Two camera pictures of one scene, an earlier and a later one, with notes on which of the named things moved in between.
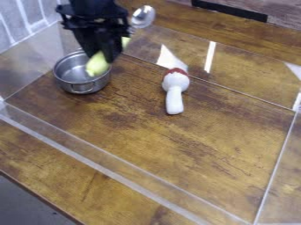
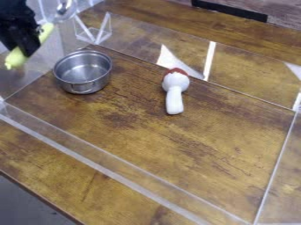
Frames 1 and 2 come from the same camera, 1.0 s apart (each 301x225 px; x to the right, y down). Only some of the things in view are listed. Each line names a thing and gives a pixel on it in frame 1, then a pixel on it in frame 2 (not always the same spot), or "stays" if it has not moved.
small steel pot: x=71 y=75 stays
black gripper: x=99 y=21 to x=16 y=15
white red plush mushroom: x=175 y=82 stays
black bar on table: x=240 y=12 stays
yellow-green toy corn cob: x=141 y=17 to x=18 y=54
